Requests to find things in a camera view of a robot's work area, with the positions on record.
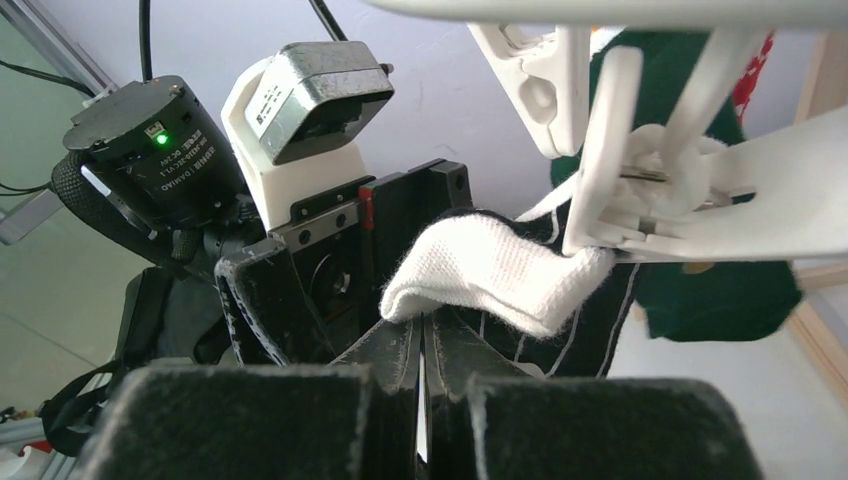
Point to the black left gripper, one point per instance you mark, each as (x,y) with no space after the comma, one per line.
(308,295)

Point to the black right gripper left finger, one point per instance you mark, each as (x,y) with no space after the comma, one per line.
(354,418)

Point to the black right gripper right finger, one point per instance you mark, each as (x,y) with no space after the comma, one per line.
(488,419)

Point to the black white striped sock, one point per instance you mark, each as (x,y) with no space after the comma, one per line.
(563,314)

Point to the red white patterned sock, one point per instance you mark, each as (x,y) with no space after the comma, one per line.
(747,83)

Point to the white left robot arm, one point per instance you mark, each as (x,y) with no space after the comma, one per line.
(147,167)

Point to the white plastic clip hanger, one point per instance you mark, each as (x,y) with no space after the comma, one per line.
(789,188)

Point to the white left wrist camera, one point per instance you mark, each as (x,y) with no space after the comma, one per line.
(291,120)

